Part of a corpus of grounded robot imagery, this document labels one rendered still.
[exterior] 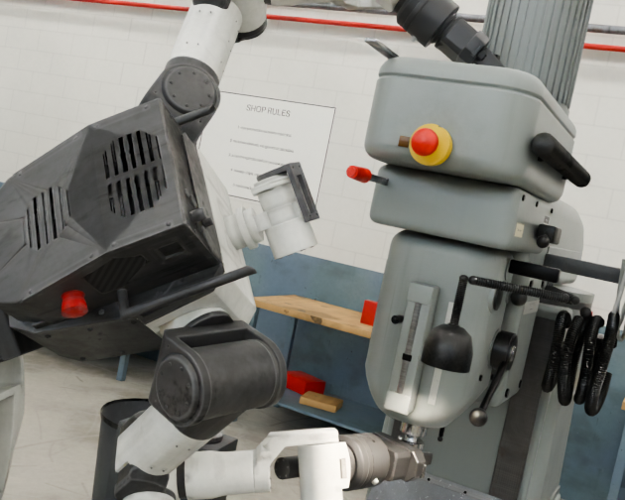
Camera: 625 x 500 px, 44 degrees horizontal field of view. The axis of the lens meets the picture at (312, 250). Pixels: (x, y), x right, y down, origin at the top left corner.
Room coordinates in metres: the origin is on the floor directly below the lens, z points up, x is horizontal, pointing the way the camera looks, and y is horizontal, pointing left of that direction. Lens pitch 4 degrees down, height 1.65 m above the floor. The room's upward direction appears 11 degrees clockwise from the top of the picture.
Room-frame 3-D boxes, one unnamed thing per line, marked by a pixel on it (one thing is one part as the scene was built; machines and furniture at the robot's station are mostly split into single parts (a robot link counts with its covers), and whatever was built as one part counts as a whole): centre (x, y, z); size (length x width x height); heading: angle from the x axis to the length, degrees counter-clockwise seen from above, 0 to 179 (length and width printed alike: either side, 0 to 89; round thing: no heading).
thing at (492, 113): (1.37, -0.24, 1.81); 0.47 x 0.26 x 0.16; 155
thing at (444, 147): (1.15, -0.14, 1.76); 0.06 x 0.02 x 0.06; 65
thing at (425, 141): (1.13, -0.13, 1.76); 0.04 x 0.03 x 0.04; 65
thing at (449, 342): (1.13, -0.22, 1.48); 0.07 x 0.07 x 0.06
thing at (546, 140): (1.32, -0.38, 1.79); 0.45 x 0.04 x 0.04; 155
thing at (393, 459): (1.29, -0.17, 1.24); 0.13 x 0.12 x 0.10; 46
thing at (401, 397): (1.26, -0.19, 1.44); 0.04 x 0.04 x 0.21; 65
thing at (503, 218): (1.39, -0.26, 1.68); 0.34 x 0.24 x 0.10; 155
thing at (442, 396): (1.36, -0.24, 1.47); 0.21 x 0.19 x 0.32; 65
